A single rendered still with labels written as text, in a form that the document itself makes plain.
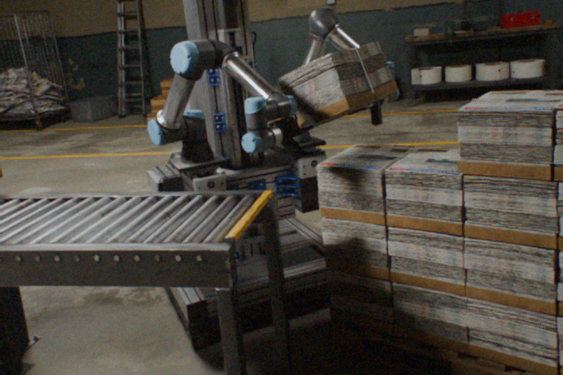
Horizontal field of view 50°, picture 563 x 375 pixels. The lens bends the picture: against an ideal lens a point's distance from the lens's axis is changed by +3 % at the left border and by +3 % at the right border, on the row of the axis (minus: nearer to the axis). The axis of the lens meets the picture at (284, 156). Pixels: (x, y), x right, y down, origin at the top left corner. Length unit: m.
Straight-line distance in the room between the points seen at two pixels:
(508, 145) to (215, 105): 1.39
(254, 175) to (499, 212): 1.14
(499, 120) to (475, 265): 0.53
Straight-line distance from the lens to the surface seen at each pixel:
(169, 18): 9.67
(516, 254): 2.17
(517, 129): 2.04
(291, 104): 2.17
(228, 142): 2.84
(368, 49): 2.44
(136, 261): 1.82
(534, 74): 8.30
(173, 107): 2.46
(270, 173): 2.77
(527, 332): 2.29
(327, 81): 2.25
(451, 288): 2.30
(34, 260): 2.01
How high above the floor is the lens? 1.45
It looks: 14 degrees down
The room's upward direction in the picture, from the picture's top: 6 degrees counter-clockwise
